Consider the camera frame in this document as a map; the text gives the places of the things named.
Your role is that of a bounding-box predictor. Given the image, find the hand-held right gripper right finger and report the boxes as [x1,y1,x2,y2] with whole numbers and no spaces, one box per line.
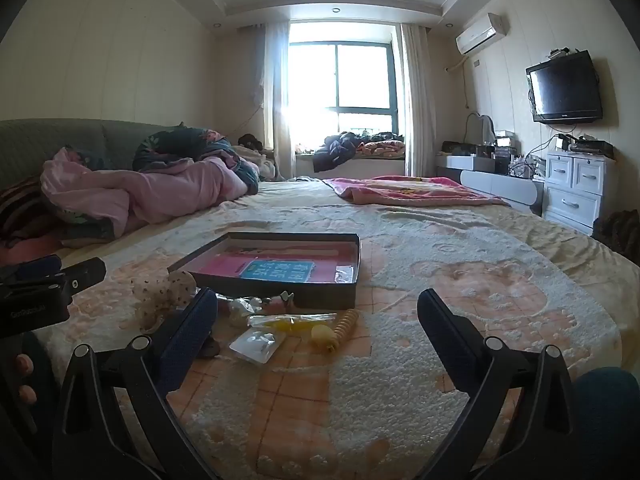
[416,288,583,480]

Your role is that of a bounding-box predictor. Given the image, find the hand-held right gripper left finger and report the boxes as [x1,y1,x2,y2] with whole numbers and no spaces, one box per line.
[52,287,221,480]

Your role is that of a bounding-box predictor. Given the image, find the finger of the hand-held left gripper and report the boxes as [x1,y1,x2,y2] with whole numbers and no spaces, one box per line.
[50,257,107,306]
[0,254,63,283]

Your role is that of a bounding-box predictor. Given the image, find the polka dot scrunchie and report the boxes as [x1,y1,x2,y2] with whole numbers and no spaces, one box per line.
[131,269,197,331]

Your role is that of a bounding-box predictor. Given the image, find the clear packet with pearl earrings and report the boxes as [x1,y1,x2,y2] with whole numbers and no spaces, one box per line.
[227,297,263,317]

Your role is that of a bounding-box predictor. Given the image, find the clear packet with white card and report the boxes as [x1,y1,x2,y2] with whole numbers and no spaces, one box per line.
[229,327,287,363]

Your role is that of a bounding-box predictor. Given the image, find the yellow spiral hair tie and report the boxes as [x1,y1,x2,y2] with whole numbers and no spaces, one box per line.
[332,308,360,348]

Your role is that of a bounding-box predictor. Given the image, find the clear packet with yellow accessory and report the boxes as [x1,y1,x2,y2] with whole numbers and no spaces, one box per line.
[247,312,338,337]

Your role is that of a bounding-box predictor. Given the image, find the white heart hair claw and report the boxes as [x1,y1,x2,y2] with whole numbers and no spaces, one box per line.
[265,290,296,311]

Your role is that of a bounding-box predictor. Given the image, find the dark cardboard box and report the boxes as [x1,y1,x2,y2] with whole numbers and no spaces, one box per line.
[167,231,362,310]

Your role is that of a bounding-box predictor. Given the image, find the person's left hand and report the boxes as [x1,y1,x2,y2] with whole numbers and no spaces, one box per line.
[14,352,38,406]

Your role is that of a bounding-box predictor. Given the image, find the pink pillow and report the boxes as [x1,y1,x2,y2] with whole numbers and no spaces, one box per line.
[0,232,66,263]

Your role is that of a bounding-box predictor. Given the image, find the dark striped pillow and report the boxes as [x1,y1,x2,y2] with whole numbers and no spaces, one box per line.
[0,175,66,248]

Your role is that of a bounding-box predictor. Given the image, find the pink quilt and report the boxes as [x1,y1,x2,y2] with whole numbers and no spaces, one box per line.
[41,146,261,233]

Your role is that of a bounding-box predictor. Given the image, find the blue printed card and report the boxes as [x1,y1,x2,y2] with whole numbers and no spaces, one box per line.
[237,258,317,283]

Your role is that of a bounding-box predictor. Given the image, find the green sofa backrest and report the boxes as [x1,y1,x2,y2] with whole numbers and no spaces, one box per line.
[0,118,176,191]

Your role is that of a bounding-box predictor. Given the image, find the pink printed blanket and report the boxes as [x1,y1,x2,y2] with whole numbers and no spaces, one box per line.
[322,175,511,207]

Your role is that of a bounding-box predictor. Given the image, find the white low cabinet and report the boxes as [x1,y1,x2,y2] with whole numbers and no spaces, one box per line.
[435,154,546,213]

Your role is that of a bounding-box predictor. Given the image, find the dark floral quilt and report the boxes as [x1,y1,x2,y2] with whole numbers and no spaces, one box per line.
[131,122,261,196]

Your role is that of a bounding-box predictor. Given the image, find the person's leg in blue pants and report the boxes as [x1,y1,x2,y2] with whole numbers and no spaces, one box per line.
[572,366,640,480]

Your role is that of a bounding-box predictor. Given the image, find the orange patterned blanket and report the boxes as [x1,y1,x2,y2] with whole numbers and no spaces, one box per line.
[357,139,407,158]

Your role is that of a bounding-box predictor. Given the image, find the white drawer cabinet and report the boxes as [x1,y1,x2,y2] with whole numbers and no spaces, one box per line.
[542,150,618,233]

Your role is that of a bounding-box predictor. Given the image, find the dark brown bag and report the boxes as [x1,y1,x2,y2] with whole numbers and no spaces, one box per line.
[592,208,640,256]

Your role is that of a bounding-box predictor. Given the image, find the grey oval mirror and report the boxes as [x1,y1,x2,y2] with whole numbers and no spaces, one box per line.
[465,111,496,146]

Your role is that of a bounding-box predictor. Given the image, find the dark clothes pile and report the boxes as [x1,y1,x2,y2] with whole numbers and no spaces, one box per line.
[312,131,366,173]

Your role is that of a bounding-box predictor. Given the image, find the sheer white curtain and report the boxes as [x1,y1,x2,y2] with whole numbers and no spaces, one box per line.
[237,22,296,181]
[400,23,438,178]

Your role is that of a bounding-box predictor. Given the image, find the black set-top box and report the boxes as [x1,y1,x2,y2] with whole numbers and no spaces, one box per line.
[570,141,615,157]

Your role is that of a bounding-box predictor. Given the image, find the window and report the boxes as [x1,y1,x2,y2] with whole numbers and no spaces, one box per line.
[287,40,398,153]

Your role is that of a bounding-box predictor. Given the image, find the white air conditioner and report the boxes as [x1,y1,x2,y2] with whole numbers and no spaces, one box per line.
[455,12,506,56]

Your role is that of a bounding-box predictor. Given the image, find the black wall television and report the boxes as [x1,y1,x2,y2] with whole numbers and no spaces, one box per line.
[525,50,603,124]

